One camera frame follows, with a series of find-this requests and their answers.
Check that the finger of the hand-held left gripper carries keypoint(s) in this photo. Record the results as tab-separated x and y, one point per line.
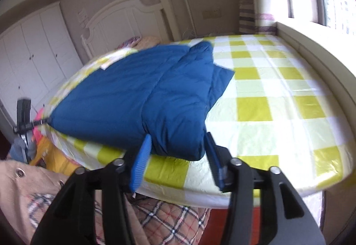
41	122

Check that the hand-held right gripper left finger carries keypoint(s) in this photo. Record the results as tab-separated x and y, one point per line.
140	161

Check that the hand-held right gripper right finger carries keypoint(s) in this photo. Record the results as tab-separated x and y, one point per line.
215	161

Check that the blue quilted jacket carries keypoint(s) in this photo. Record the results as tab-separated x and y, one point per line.
133	89

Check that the white wardrobe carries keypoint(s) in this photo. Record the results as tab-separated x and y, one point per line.
36	47

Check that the beige plaid-lined coat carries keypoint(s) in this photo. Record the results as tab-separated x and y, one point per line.
22	192

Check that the yellow checked bed sheet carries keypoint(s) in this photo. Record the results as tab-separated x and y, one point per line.
264	100

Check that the colourful patterned pillow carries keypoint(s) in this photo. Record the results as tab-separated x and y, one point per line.
129	42

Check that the beige plush pillow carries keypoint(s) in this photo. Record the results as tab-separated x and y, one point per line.
148	41

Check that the white wooden headboard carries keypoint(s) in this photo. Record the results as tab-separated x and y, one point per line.
119	16

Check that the thin metal rod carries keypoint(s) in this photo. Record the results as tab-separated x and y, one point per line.
189	14

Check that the beige window sill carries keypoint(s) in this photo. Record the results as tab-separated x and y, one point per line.
319	53

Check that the small wall sticker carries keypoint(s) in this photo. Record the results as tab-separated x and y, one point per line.
85	21

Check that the white wall paper sheet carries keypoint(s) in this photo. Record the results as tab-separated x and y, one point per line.
83	13

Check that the wall socket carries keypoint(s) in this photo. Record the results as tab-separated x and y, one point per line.
212	13

